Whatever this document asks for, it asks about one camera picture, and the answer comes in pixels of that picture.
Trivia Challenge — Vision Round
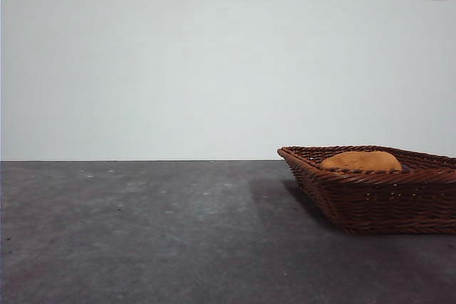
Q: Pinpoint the brown potato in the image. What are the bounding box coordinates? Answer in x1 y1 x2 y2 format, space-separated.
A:
319 151 403 173

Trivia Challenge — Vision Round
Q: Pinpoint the brown woven wicker basket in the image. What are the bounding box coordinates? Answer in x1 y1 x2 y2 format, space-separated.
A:
276 145 456 236

